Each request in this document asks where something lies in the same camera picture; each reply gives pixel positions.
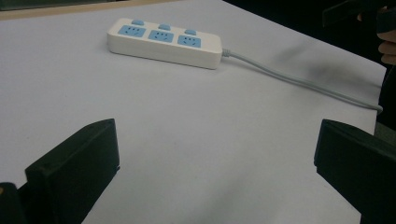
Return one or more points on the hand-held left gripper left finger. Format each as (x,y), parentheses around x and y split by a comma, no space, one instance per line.
(74,174)

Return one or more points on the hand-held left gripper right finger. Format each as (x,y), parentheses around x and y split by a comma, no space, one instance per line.
(358,168)

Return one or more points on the white power strip blue sockets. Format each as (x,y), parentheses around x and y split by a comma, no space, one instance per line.
(168,46)

